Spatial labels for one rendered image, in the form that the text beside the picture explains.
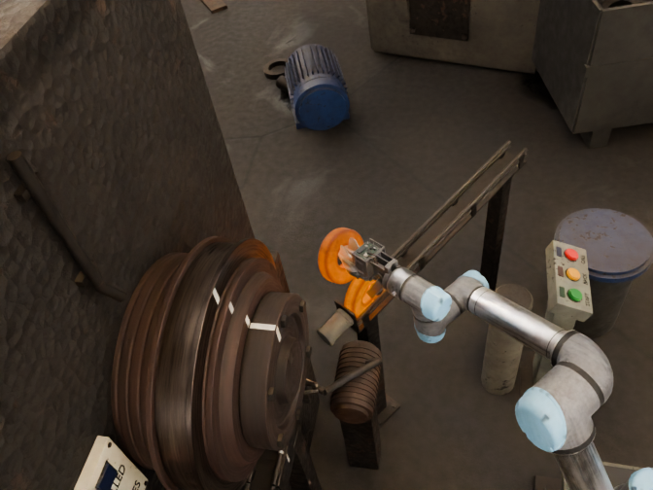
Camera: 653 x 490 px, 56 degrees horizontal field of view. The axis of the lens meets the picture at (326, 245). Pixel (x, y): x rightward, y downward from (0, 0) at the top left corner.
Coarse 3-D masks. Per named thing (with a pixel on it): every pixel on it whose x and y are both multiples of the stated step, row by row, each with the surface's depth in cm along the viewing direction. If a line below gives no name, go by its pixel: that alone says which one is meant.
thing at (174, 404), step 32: (224, 256) 101; (256, 256) 114; (192, 288) 97; (224, 288) 100; (192, 320) 94; (160, 352) 93; (192, 352) 91; (160, 384) 92; (192, 384) 90; (160, 416) 92; (192, 416) 90; (160, 448) 94; (192, 448) 91; (192, 480) 97
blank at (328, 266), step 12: (336, 228) 166; (348, 228) 167; (324, 240) 164; (336, 240) 163; (348, 240) 167; (360, 240) 170; (324, 252) 163; (336, 252) 164; (324, 264) 163; (336, 264) 165; (324, 276) 166; (336, 276) 166; (348, 276) 169
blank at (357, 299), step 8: (360, 280) 165; (352, 288) 165; (360, 288) 164; (368, 288) 174; (352, 296) 165; (360, 296) 166; (368, 296) 174; (376, 296) 175; (344, 304) 168; (352, 304) 165; (360, 304) 168; (368, 304) 173; (360, 312) 170
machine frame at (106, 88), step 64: (0, 0) 78; (64, 0) 80; (128, 0) 94; (0, 64) 69; (64, 64) 80; (128, 64) 96; (192, 64) 118; (0, 128) 70; (64, 128) 81; (128, 128) 97; (192, 128) 119; (0, 192) 71; (64, 192) 82; (128, 192) 98; (192, 192) 121; (0, 256) 71; (64, 256) 83; (128, 256) 99; (0, 320) 72; (64, 320) 84; (0, 384) 72; (64, 384) 85; (0, 448) 73; (64, 448) 85
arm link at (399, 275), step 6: (396, 270) 151; (402, 270) 151; (408, 270) 151; (390, 276) 151; (396, 276) 150; (402, 276) 149; (408, 276) 156; (390, 282) 150; (396, 282) 149; (402, 282) 148; (390, 288) 151; (396, 288) 149; (396, 294) 150
